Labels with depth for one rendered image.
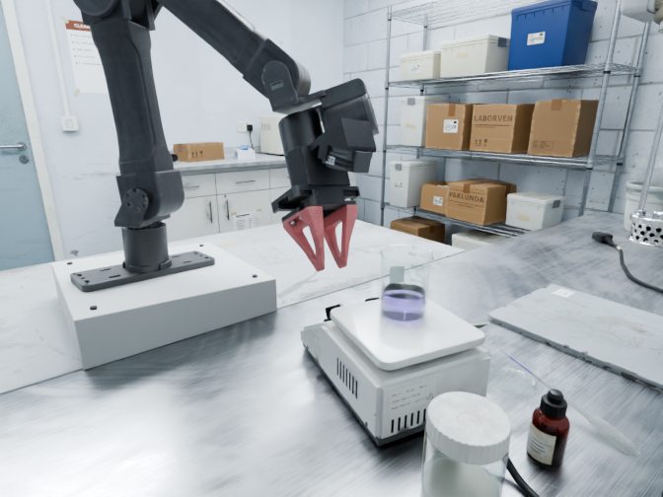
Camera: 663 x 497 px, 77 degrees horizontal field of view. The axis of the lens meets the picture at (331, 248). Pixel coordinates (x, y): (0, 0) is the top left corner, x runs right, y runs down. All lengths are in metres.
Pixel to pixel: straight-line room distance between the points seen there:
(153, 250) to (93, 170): 2.65
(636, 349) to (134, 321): 0.63
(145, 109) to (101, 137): 2.66
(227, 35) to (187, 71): 2.89
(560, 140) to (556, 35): 0.52
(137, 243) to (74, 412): 0.25
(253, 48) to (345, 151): 0.18
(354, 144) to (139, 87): 0.32
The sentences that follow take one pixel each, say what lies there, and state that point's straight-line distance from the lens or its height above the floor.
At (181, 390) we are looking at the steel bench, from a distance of 0.52.
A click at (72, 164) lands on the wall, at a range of 3.29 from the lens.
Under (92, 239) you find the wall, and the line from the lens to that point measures 3.38.
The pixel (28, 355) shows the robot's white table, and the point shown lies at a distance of 0.67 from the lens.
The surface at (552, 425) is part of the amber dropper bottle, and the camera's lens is 0.42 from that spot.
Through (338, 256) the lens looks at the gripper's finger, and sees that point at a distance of 0.54.
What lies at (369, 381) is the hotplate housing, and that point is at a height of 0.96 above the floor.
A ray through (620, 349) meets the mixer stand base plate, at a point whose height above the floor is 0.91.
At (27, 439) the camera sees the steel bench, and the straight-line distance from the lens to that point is 0.52.
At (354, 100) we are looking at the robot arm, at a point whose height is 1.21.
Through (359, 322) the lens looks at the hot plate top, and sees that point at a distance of 0.44.
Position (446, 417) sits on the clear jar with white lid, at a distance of 0.34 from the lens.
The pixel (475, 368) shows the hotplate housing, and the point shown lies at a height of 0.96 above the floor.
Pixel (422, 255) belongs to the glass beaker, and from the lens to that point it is 0.45.
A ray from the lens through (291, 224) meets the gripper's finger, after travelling 0.53.
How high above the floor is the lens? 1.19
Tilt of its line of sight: 17 degrees down
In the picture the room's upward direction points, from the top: straight up
